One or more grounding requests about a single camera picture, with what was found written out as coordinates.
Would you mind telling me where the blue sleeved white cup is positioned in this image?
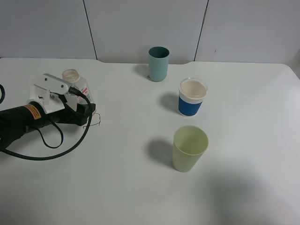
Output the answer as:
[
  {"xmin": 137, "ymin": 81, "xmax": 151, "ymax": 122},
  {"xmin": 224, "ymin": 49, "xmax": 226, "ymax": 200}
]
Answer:
[{"xmin": 178, "ymin": 78, "xmax": 208, "ymax": 117}]

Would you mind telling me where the teal plastic cup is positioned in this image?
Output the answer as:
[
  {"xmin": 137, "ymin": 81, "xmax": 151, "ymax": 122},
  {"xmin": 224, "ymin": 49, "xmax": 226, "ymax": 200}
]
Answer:
[{"xmin": 148, "ymin": 46, "xmax": 170, "ymax": 82}]

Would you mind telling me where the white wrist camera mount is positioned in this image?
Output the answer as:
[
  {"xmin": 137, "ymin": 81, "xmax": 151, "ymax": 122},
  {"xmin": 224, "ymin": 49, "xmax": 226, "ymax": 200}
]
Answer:
[{"xmin": 26, "ymin": 74, "xmax": 73, "ymax": 114}]

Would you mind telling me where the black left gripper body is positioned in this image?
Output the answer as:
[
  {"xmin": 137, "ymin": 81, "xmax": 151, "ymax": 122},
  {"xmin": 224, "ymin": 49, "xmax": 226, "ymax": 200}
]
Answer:
[{"xmin": 41, "ymin": 105, "xmax": 89, "ymax": 127}]

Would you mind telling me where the light green plastic cup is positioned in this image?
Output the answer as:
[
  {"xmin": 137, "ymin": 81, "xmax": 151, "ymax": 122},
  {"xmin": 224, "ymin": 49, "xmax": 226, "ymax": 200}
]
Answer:
[{"xmin": 172, "ymin": 126, "xmax": 209, "ymax": 173}]

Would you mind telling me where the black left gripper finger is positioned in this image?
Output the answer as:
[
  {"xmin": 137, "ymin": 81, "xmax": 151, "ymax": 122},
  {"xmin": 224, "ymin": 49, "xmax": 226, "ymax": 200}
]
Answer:
[{"xmin": 76, "ymin": 103, "xmax": 96, "ymax": 117}]

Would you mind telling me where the clear plastic drink bottle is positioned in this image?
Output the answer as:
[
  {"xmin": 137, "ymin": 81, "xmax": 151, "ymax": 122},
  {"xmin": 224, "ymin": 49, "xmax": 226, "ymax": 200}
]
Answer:
[{"xmin": 62, "ymin": 69, "xmax": 94, "ymax": 111}]

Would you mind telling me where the black camera cable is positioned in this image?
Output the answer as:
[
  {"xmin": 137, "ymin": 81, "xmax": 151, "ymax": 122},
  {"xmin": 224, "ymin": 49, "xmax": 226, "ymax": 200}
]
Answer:
[{"xmin": 0, "ymin": 84, "xmax": 92, "ymax": 161}]

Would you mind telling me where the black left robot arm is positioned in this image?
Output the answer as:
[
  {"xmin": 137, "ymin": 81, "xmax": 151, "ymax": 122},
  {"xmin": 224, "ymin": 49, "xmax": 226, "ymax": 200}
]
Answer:
[{"xmin": 0, "ymin": 101, "xmax": 96, "ymax": 149}]

